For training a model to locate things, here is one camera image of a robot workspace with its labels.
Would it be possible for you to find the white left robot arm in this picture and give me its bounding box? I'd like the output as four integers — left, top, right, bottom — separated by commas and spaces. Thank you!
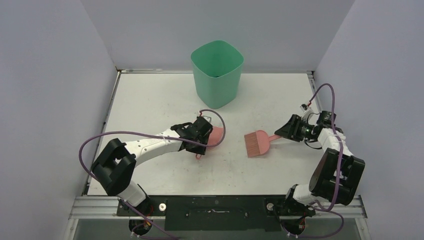
91, 116, 213, 216

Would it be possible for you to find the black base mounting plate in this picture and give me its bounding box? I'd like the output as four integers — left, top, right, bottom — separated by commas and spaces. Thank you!
138, 195, 302, 232

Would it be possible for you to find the green plastic bin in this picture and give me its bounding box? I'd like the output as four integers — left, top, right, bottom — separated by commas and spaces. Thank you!
190, 40, 244, 109

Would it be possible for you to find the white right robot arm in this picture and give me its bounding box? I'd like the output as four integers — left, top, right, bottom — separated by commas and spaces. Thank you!
274, 111, 366, 215

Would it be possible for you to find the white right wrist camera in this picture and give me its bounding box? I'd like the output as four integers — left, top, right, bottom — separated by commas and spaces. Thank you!
300, 102, 314, 121

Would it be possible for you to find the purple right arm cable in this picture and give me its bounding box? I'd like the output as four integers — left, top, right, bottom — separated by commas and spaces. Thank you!
279, 83, 345, 240

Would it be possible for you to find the pink hand brush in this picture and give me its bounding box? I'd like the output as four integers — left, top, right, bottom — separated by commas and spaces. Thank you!
244, 130, 282, 158

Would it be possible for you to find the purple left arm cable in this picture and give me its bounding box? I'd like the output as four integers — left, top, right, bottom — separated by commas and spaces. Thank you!
78, 108, 227, 240

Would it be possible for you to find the aluminium frame rail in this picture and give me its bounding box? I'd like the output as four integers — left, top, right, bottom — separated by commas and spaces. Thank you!
69, 195, 368, 220

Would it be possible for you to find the pink plastic dustpan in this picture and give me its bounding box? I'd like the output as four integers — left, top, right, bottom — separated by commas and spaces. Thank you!
206, 126, 224, 150

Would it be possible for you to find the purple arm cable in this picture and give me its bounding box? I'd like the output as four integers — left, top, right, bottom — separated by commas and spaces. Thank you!
78, 108, 227, 240
279, 83, 345, 240

